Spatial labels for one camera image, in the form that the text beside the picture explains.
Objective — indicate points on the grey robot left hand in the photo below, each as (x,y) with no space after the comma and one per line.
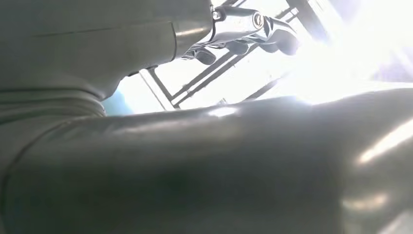
(193,168)

